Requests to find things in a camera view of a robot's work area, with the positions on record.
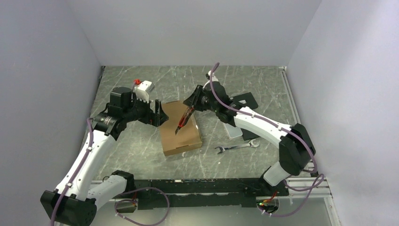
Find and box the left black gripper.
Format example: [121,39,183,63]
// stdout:
[123,92,168,127]

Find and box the red utility knife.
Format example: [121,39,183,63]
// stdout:
[175,107,195,134]

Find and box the brown cardboard express box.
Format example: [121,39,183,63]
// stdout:
[159,101,203,156]

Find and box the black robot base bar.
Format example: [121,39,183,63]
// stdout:
[115,178,289,210]

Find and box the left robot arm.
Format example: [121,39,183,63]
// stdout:
[40,81,168,226]

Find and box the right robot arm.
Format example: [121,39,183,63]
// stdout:
[179,81,316,195]

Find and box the black square box with label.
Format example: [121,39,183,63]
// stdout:
[231,92,259,110]

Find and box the black flat rectangular box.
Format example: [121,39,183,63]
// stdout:
[241,129,259,141]

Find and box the white rounded power bank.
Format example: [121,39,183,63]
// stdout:
[224,124,243,139]

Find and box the silver open-end wrench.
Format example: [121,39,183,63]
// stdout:
[215,139,260,154]

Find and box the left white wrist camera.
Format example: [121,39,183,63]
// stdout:
[133,79,155,104]

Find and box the aluminium frame rail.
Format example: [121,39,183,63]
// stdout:
[49,67,340,226]

